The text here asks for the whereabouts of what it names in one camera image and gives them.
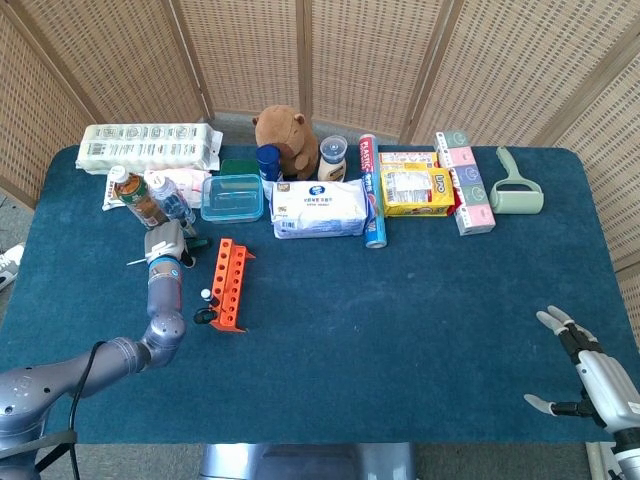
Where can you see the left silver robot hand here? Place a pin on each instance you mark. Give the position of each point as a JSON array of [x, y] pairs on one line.
[[165, 240]]

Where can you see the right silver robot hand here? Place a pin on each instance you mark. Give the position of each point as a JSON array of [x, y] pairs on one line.
[[605, 385]]

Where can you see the large green black screwdriver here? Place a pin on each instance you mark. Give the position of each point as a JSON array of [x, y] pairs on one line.
[[200, 243]]

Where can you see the small green thin-shaft screwdriver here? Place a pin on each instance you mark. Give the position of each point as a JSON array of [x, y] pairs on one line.
[[202, 316]]

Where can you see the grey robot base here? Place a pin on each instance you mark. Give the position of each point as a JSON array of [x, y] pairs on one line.
[[310, 462]]

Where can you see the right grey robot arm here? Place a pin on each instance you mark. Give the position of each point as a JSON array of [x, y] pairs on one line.
[[627, 455]]

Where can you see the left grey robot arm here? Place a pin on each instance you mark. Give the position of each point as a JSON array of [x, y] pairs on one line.
[[100, 350]]

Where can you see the orange screwdriver rack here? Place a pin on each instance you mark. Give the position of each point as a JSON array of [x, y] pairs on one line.
[[230, 290]]

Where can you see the clear water bottle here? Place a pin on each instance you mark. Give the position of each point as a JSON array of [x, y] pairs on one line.
[[172, 200]]

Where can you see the green tea bottle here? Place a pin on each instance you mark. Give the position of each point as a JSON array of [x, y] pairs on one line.
[[140, 200]]

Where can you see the clear blue-rimmed food container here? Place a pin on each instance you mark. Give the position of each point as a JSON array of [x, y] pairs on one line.
[[232, 200]]

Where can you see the white paper roll pack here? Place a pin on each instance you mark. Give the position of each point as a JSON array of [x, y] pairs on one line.
[[145, 147]]

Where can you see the green sponge box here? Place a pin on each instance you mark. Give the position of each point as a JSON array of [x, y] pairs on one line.
[[237, 166]]

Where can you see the blue spray can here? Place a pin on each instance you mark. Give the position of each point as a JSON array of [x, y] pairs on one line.
[[269, 162]]

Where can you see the grey white sneaker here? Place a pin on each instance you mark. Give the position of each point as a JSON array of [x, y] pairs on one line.
[[10, 262]]

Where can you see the white wet wipes pack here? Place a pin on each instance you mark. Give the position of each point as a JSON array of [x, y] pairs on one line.
[[320, 210]]

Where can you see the brown capybara plush toy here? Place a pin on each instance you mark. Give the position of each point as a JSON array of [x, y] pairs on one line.
[[290, 140]]

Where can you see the white bottle with clear cap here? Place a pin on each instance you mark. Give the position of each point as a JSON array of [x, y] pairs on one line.
[[332, 167]]

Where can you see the green lint roller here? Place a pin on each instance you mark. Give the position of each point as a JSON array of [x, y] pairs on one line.
[[515, 197]]

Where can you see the blue plastic wrap roll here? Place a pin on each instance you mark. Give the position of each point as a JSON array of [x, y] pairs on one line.
[[372, 200]]

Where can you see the blue carpet table cover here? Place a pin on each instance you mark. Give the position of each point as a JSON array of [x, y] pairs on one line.
[[375, 325]]

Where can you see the pastel tissue box pack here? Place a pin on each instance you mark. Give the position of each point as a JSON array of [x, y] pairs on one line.
[[470, 200]]

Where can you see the red yellow snack box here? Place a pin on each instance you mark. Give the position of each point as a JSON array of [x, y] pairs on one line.
[[405, 159]]

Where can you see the yellow Lipo snack bag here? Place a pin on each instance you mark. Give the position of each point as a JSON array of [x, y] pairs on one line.
[[420, 195]]

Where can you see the woven folding screen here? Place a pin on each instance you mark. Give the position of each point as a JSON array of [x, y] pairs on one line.
[[370, 60]]

